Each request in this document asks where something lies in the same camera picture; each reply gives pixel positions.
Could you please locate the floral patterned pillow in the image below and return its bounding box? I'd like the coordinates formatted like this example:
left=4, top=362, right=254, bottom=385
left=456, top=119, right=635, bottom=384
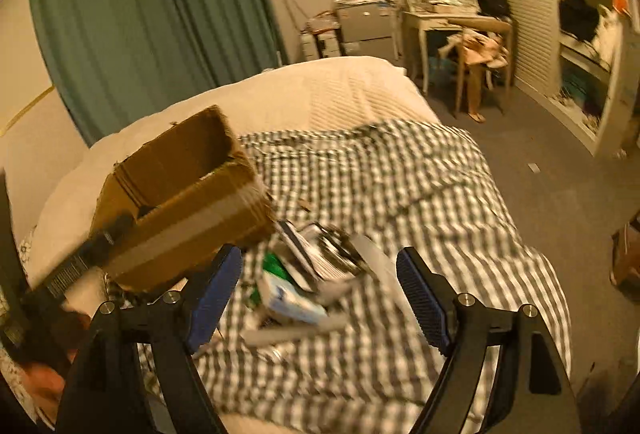
left=1, top=227, right=53, bottom=433

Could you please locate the brown bag on floor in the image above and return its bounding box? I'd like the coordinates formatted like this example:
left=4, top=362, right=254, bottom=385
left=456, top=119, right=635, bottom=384
left=610, top=213, right=640, bottom=304

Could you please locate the white tube with cap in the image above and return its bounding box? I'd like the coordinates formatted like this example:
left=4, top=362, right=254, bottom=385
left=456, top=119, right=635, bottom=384
left=241, top=313, right=349, bottom=348

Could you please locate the brown cardboard box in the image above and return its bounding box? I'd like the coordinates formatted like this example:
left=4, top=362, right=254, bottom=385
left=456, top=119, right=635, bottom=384
left=91, top=105, right=274, bottom=292

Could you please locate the green plastic packet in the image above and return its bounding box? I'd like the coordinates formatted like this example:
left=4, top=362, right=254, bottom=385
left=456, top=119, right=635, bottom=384
left=248, top=251, right=294, bottom=308

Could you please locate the checkered grey white cloth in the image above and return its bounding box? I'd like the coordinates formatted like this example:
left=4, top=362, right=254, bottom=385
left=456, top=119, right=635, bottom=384
left=194, top=120, right=572, bottom=433

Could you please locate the teal green curtain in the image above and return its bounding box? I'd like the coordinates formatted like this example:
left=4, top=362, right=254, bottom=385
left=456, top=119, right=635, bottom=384
left=29, top=0, right=288, bottom=143

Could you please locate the white open shelf unit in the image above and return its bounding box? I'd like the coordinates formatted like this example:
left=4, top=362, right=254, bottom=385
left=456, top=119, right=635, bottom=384
left=499, top=0, right=640, bottom=158

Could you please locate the wooden chair with clothes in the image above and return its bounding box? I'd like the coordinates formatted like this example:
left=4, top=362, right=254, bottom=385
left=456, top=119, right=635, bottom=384
left=438, top=16, right=514, bottom=124

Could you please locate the white dressing table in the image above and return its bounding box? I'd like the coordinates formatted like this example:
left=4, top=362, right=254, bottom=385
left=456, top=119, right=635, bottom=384
left=399, top=0, right=514, bottom=95

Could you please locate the grey cabinet under television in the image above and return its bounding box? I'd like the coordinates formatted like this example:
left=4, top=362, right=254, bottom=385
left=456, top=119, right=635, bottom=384
left=335, top=1, right=400, bottom=65

